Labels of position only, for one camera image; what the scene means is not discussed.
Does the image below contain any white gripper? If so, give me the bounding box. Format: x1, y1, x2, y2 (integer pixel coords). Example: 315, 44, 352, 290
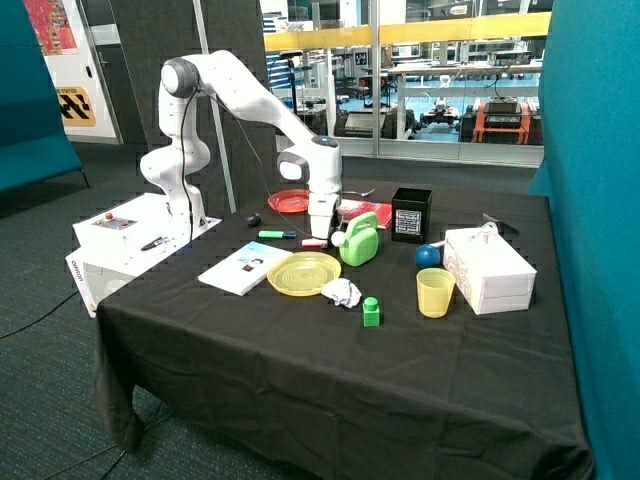
307, 192, 341, 239

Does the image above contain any pink highlighter black cap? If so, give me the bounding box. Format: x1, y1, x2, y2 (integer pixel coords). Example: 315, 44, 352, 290
301, 238, 328, 249

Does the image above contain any green highlighter blue cap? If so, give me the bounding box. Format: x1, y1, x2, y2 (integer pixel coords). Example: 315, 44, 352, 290
258, 230, 297, 239

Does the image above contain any orange blue Springer book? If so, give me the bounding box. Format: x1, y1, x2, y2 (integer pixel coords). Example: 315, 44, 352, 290
337, 199, 392, 230

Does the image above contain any light blue airplanes book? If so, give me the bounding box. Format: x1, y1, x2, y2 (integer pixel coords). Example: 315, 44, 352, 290
198, 241, 291, 296

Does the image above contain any red plastic plate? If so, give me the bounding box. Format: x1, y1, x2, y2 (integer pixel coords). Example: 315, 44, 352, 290
267, 189, 309, 213

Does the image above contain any metal spoon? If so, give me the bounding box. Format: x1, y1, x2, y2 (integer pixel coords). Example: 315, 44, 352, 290
341, 188, 376, 198

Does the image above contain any green toy watering can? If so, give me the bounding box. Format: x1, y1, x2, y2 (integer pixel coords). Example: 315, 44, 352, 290
330, 212, 379, 267

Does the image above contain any small black round object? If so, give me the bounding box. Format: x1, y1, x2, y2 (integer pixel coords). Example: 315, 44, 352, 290
246, 212, 262, 228

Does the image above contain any yellow plastic plate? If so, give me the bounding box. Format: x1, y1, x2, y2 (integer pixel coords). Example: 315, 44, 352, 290
267, 251, 342, 297

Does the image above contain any black square container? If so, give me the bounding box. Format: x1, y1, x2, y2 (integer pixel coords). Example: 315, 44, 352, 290
391, 187, 432, 244

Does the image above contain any crumpled white paper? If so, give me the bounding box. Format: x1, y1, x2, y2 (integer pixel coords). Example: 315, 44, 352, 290
321, 278, 362, 308

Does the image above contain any blue ball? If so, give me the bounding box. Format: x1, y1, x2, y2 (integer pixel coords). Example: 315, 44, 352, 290
414, 244, 441, 269

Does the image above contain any green toy block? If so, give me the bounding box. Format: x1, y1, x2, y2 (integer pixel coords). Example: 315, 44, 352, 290
362, 296, 381, 328

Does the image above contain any black tablecloth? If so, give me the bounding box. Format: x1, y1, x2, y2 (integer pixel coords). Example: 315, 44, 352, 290
94, 188, 595, 479

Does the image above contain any yellow plastic cup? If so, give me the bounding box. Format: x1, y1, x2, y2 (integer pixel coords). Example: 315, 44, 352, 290
416, 268, 456, 318

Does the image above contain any black pen on base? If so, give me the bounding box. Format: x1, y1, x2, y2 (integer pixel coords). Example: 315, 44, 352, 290
141, 237, 169, 252

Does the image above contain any white cardboard box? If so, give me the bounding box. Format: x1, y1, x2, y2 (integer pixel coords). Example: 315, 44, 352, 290
443, 222, 537, 315

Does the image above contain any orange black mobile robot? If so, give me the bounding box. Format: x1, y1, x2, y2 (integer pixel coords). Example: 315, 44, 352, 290
459, 96, 543, 146

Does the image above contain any white robot control box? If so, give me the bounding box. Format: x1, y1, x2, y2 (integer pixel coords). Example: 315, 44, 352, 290
66, 193, 221, 317

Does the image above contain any black yellow hazard sign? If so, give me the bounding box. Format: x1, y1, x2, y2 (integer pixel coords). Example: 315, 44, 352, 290
56, 86, 96, 128

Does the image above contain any teal sofa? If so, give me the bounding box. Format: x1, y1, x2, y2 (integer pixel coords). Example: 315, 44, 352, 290
0, 0, 83, 192

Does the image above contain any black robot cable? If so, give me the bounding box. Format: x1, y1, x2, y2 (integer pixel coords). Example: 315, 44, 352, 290
178, 89, 321, 251

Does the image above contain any teal partition wall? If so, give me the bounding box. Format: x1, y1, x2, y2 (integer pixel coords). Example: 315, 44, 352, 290
529, 1, 639, 479

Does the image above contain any colourful wall poster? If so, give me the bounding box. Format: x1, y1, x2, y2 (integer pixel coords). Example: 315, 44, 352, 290
23, 0, 79, 56

